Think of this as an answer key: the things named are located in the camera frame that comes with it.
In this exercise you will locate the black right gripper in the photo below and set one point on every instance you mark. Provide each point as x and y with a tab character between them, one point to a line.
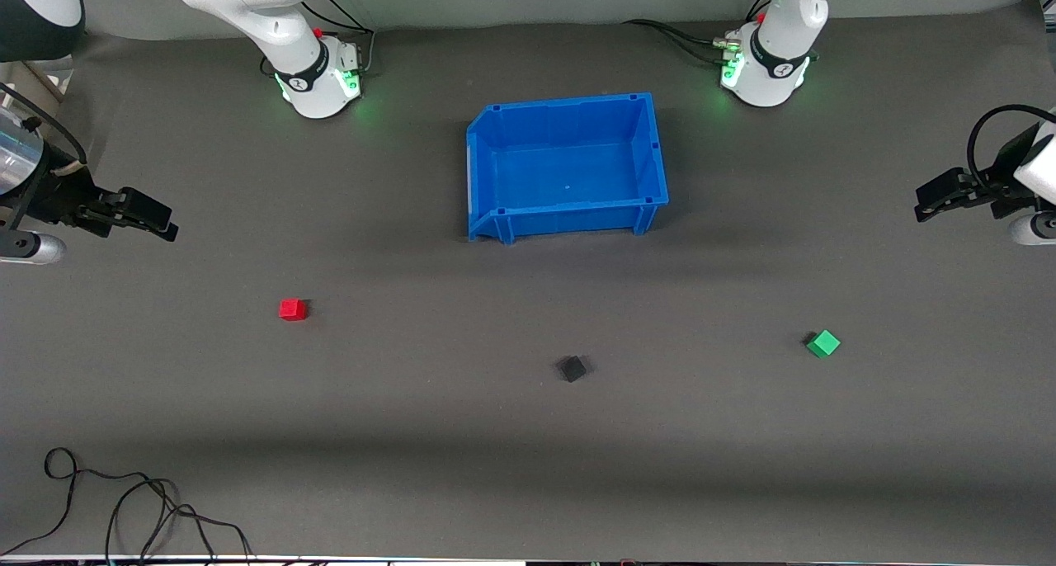
56	195

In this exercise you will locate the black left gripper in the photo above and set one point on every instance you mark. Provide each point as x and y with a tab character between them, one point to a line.
992	189

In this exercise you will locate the small red cube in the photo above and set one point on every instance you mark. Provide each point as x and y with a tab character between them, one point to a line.
292	308

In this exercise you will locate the small green cube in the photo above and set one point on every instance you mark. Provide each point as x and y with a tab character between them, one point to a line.
822	344

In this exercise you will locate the small black cube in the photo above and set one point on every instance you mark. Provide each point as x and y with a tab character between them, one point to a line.
572	369

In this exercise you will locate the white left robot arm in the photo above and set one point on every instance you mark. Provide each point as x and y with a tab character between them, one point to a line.
775	46

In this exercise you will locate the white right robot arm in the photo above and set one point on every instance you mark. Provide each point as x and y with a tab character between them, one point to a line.
280	21

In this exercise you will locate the beige plastic box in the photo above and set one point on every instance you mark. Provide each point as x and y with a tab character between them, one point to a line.
45	77

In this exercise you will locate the blue plastic storage bin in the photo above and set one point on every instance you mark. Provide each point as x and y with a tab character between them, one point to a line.
569	170

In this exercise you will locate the dark metal frame rail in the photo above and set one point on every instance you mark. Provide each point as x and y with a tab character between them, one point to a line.
1044	3

